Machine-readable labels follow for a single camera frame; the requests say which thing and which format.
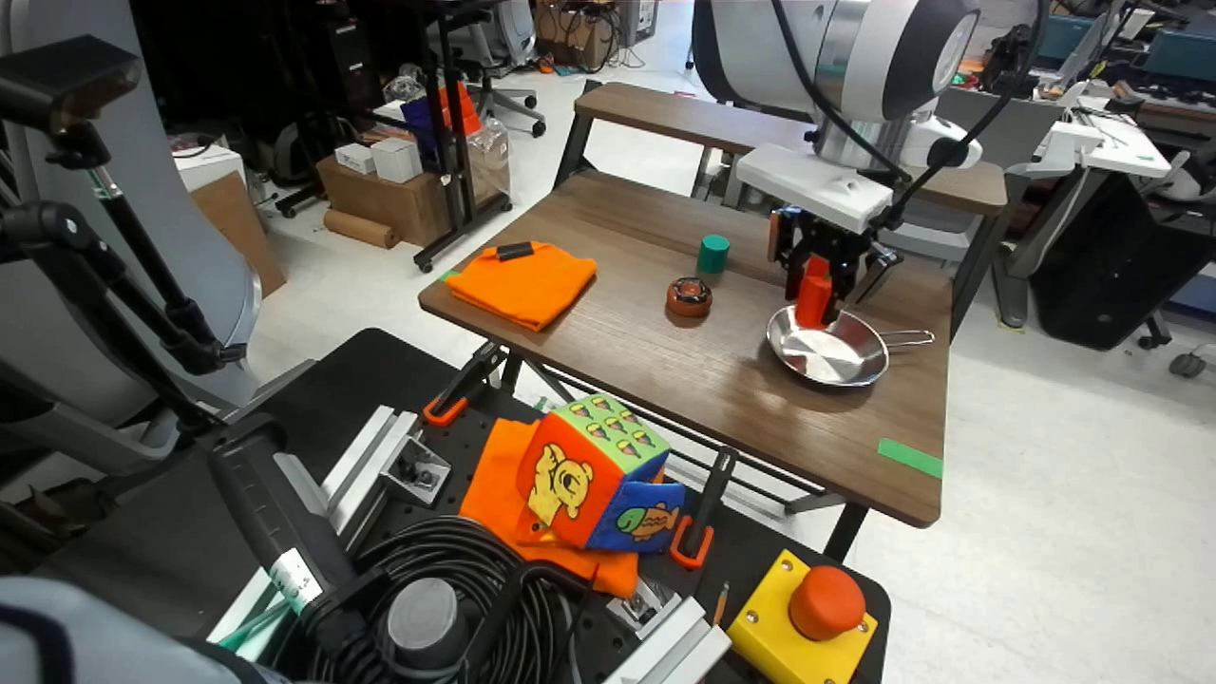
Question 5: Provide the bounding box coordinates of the yellow emergency stop box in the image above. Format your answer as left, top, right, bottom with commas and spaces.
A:
729, 552, 883, 684

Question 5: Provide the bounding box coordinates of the orange clamp left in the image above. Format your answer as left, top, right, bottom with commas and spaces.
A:
420, 344, 500, 425

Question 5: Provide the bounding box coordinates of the silver frying pan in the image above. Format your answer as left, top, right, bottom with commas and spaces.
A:
764, 307, 936, 391

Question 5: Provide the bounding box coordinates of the small brown bowl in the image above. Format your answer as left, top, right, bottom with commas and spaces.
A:
666, 277, 709, 325

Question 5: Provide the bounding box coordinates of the brown wooden table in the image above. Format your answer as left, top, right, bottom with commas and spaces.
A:
419, 85, 954, 554

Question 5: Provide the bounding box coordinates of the folded orange cloth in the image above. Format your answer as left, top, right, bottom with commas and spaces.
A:
444, 245, 595, 331

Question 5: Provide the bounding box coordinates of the green tape strip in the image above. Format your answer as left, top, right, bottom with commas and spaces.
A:
879, 438, 941, 479

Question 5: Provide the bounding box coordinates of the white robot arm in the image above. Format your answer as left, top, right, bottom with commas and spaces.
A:
690, 0, 984, 299

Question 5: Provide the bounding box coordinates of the black camera tripod stand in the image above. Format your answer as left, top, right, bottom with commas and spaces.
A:
0, 35, 247, 472

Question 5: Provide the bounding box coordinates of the orange clamp right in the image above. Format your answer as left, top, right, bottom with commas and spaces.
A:
666, 450, 736, 574

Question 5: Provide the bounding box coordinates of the cardboard box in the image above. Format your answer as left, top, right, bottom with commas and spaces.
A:
314, 132, 460, 245

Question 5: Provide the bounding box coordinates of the colourful plush cube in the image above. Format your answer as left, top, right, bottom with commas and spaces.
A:
518, 396, 685, 554

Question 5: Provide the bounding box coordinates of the small black block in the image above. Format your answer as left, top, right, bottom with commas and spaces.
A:
495, 245, 530, 261

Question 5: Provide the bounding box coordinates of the orange clamp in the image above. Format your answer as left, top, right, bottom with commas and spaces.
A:
420, 344, 500, 425
666, 450, 736, 574

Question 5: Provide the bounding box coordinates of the grey office chair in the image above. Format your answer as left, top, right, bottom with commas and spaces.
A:
885, 89, 1066, 277

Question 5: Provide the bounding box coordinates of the black coiled cable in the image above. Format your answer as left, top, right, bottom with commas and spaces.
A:
309, 514, 572, 684

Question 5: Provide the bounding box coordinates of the black cart platform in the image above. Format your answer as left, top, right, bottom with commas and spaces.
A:
34, 326, 891, 684

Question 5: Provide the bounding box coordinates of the orange toy pepper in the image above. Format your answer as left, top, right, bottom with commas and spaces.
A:
794, 254, 831, 326

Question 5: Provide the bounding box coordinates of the teal cup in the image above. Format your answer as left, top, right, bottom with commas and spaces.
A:
695, 237, 729, 275

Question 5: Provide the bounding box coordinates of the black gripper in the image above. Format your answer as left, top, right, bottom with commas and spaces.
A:
766, 206, 902, 306

